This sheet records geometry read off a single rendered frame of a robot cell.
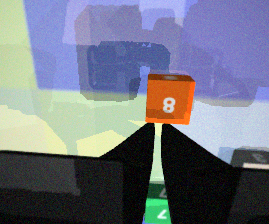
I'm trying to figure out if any green block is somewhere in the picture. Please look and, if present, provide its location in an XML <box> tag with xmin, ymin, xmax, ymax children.
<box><xmin>144</xmin><ymin>183</ymin><xmax>171</xmax><ymax>224</ymax></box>

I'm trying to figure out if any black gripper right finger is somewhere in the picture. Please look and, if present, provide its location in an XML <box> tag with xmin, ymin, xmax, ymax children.
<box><xmin>161</xmin><ymin>123</ymin><xmax>269</xmax><ymax>224</ymax></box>

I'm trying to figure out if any orange block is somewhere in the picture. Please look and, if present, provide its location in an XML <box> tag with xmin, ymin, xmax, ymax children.
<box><xmin>145</xmin><ymin>74</ymin><xmax>196</xmax><ymax>125</ymax></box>

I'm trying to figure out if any small beige digit block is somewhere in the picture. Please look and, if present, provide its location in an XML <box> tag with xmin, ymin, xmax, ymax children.
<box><xmin>230</xmin><ymin>149</ymin><xmax>269</xmax><ymax>169</ymax></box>

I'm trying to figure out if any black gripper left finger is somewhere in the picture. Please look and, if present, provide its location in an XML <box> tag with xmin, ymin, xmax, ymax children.
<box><xmin>0</xmin><ymin>122</ymin><xmax>155</xmax><ymax>224</ymax></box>

